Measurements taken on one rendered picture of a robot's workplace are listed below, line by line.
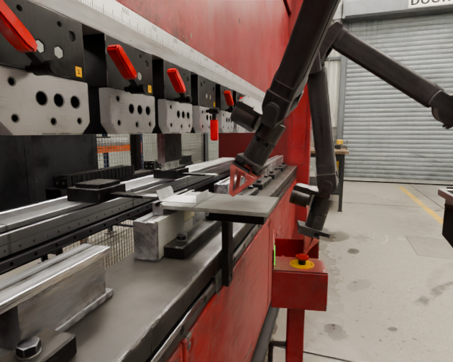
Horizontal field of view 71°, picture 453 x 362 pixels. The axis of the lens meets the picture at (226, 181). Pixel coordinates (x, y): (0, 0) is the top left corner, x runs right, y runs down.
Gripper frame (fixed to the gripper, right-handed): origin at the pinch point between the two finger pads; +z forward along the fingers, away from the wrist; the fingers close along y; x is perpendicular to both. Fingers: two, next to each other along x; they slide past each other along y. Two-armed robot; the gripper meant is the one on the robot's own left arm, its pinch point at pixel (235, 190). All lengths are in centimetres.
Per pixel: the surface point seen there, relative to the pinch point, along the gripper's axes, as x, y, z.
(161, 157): -20.0, 4.0, 2.0
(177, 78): -22.1, 9.9, -17.4
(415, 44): 61, -734, -271
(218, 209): 0.1, 7.8, 3.6
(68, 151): -64, -18, 28
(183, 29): -32.5, -2.1, -27.9
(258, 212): 8.2, 7.7, -0.9
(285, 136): -20, -216, -2
